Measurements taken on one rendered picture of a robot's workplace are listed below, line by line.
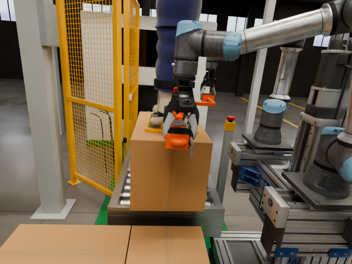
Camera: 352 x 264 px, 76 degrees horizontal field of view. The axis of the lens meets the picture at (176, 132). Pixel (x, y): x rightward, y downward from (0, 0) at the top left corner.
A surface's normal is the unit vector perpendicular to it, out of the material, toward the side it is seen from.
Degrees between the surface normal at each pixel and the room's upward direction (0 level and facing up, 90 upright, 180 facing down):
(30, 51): 90
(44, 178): 90
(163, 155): 90
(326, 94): 90
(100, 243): 0
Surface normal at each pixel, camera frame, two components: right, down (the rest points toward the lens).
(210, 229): 0.07, 0.32
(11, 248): 0.07, -0.95
